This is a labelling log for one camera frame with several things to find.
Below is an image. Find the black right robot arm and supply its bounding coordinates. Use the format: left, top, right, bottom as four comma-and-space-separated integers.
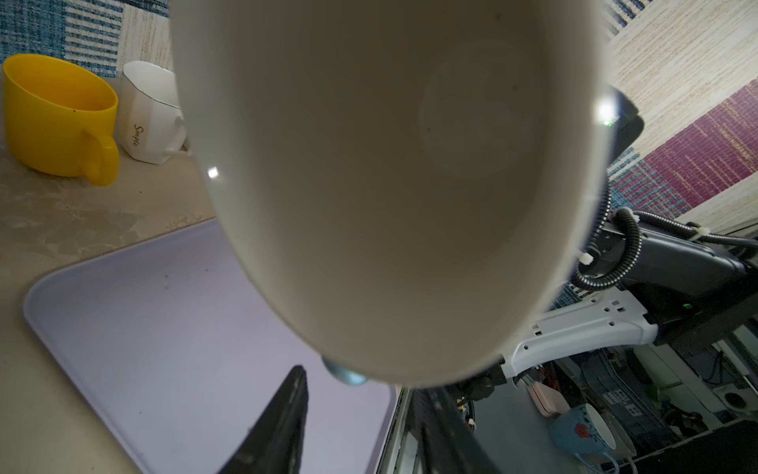
446, 186, 757, 406

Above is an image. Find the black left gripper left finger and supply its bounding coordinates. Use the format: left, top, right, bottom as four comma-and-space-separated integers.
219, 365, 309, 474

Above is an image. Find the blue floral background cup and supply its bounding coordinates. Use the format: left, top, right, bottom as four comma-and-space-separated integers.
549, 403, 620, 474

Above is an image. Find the lavender plastic tray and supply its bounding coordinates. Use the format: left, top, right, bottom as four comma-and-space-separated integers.
23, 220, 396, 473

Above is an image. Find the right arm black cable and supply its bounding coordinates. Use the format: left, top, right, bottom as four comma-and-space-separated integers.
567, 177, 758, 292

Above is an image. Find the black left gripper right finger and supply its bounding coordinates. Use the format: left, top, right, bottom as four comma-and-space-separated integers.
409, 387, 501, 474

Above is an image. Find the light blue mug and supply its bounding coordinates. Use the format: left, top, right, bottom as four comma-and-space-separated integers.
169, 1, 610, 386

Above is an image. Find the yellow mug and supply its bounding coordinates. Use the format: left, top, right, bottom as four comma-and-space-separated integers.
2, 53, 120, 187

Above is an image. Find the white tall mug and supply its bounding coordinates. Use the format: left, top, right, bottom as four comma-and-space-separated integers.
114, 61, 188, 165

